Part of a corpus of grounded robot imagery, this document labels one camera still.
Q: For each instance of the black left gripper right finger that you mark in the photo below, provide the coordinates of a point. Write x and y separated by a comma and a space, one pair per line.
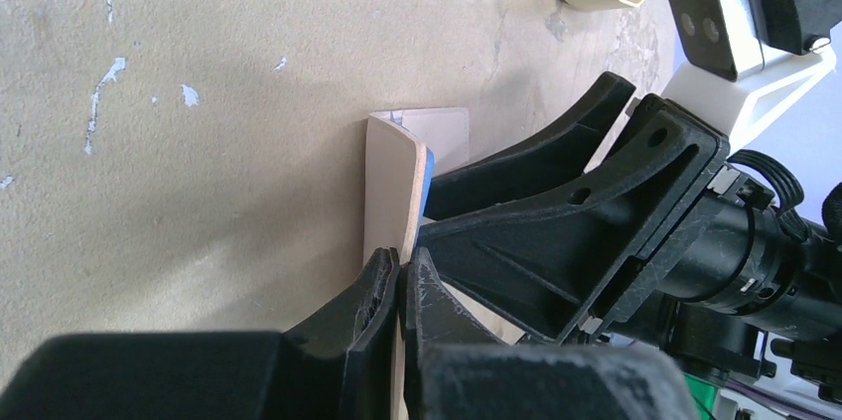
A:
455, 368

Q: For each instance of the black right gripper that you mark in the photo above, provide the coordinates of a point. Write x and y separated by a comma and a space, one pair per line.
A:
558, 249

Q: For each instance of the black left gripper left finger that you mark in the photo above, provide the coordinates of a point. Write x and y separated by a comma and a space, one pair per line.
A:
336, 364

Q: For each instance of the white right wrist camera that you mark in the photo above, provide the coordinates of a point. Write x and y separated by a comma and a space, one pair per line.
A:
749, 61

